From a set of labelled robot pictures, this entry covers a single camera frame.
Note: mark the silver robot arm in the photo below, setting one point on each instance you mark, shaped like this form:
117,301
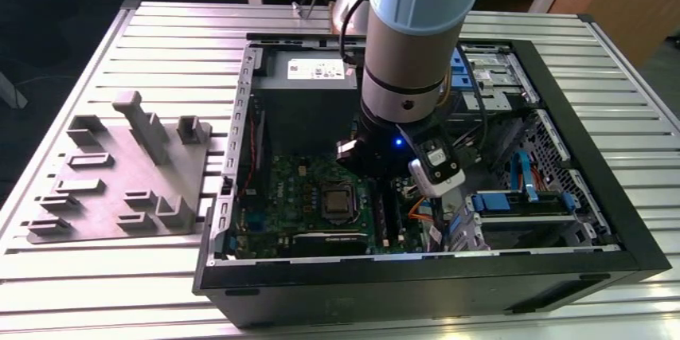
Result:
409,57

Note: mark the silver CPU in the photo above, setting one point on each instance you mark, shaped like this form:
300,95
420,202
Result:
337,202

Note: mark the grey power supply unit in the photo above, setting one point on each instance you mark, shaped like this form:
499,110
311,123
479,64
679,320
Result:
297,117

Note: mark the green motherboard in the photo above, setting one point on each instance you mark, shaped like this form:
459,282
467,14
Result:
292,196

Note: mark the blue drive carrier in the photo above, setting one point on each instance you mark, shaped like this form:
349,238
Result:
459,77

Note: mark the hard disk in blue carrier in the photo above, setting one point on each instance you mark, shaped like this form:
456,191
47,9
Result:
491,201

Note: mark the black graphics card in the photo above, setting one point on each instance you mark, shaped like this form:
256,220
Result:
329,242

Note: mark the metal drive cage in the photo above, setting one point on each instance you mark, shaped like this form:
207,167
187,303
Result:
499,97

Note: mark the black PC case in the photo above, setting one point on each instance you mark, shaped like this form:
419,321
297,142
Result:
372,296

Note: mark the grey parts rack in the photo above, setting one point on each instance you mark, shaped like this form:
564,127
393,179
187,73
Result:
132,165

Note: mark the grey chair base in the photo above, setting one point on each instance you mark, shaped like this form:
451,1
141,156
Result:
13,93

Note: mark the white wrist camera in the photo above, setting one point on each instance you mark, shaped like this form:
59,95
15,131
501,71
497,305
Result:
437,165

